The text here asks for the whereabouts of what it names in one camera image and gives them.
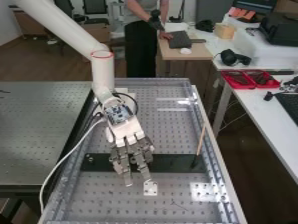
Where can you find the white desk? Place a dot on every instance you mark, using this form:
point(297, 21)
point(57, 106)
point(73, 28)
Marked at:
point(266, 133)

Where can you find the thin stick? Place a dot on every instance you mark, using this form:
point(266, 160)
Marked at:
point(201, 140)

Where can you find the white mouse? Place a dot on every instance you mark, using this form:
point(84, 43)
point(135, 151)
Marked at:
point(185, 51)

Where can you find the black keyboard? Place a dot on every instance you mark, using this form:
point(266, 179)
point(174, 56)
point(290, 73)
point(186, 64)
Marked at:
point(290, 105)
point(178, 39)

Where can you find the wooden desk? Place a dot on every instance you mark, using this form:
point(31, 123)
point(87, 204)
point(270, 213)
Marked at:
point(194, 53)

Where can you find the red tray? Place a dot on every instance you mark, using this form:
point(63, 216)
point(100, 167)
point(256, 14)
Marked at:
point(264, 79)
point(237, 80)

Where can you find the clear box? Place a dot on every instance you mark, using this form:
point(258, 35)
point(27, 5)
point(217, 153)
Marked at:
point(186, 200)

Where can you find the black headphones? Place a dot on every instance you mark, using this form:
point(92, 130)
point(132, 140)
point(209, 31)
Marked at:
point(230, 56)

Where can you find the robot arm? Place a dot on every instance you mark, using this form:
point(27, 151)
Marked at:
point(61, 25)

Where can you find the black plate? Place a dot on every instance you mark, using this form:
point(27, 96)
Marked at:
point(173, 163)

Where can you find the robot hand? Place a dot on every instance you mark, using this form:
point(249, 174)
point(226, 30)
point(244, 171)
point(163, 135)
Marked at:
point(127, 131)

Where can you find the person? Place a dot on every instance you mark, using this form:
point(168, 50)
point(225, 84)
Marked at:
point(141, 43)

